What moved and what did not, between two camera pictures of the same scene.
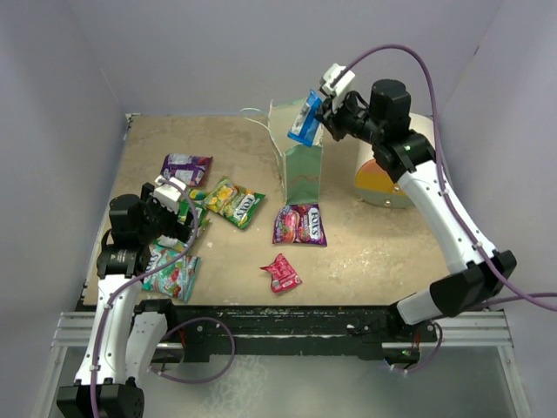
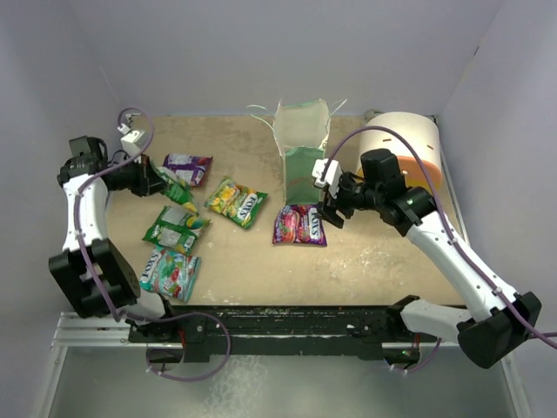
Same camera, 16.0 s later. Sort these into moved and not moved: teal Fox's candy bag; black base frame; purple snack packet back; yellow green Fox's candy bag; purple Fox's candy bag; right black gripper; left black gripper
Moved: right black gripper; left black gripper
Not moved: yellow green Fox's candy bag; purple snack packet back; black base frame; teal Fox's candy bag; purple Fox's candy bag
